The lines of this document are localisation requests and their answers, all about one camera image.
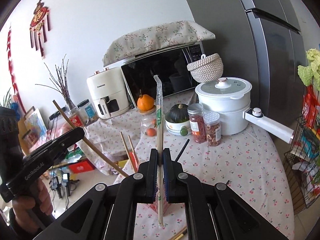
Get cherry print tablecloth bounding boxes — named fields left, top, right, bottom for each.
left=85, top=109, right=295, bottom=239

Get woven white basket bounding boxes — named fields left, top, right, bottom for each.
left=187, top=53, right=223, bottom=83

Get white bowl with green knob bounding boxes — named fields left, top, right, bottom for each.
left=165, top=114, right=191, bottom=137

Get jar of dried fruit rings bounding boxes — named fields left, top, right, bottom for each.
left=203, top=111, right=221, bottom=146

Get jar of red dried fruit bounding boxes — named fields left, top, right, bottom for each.
left=187, top=103, right=206, bottom=144

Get cream air fryer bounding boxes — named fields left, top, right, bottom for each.
left=87, top=67, right=130, bottom=119

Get grey refrigerator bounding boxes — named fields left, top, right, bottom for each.
left=187, top=0, right=306, bottom=126

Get black wire rack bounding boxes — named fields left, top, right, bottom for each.
left=284, top=116, right=319, bottom=214

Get pair of brown wooden chopsticks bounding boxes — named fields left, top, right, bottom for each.
left=120, top=132, right=139, bottom=173

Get light wooden chopstick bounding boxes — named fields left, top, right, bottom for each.
left=53, top=100, right=129, bottom=177

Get black microwave oven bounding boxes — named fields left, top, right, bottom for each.
left=121, top=43, right=203, bottom=107

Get orange pumpkin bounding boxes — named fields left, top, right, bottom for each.
left=137, top=92, right=155, bottom=111

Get red chinese knot decoration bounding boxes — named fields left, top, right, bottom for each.
left=29, top=0, right=51, bottom=59

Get red snack package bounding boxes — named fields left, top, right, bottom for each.
left=302, top=85, right=319, bottom=129

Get green leafy vegetables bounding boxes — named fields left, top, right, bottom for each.
left=298, top=49, right=320, bottom=91

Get left hand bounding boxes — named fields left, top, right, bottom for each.
left=11, top=179, right=53, bottom=232

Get black chopstick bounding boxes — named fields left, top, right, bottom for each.
left=175, top=139, right=190, bottom=162

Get pink perforated utensil basket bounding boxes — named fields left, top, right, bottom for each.
left=143, top=197, right=170, bottom=214

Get white electric pot with handle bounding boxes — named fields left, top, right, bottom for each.
left=195, top=77, right=294, bottom=144

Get dark green pumpkin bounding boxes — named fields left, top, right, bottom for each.
left=169, top=103, right=189, bottom=123

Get floral cloth cover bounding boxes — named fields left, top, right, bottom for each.
left=103, top=21, right=215, bottom=67

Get glass jar with small oranges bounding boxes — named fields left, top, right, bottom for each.
left=139, top=107, right=157, bottom=137

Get disposable chopsticks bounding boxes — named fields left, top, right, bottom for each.
left=153, top=75, right=164, bottom=227

